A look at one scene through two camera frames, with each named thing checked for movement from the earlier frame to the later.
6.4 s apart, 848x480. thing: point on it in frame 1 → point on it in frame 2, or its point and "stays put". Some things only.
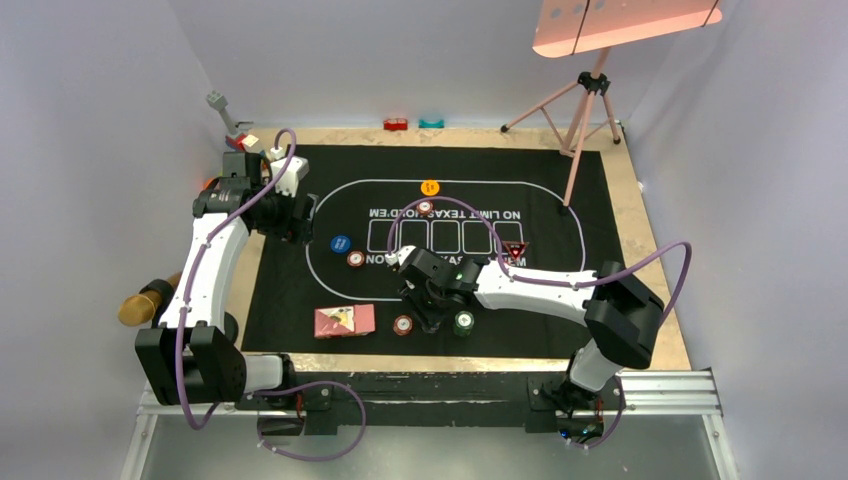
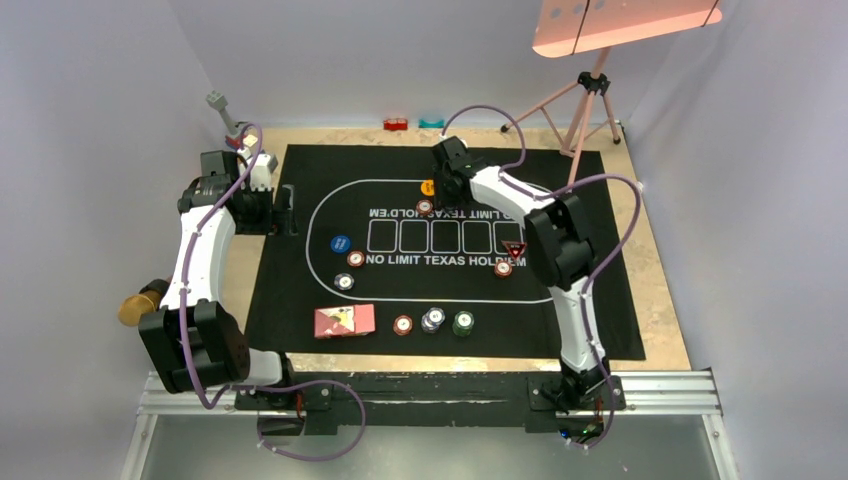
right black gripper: [428, 316] → [441, 197]
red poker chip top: [425, 207] stays put
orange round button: [430, 187] stays put
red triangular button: [515, 247] stays put
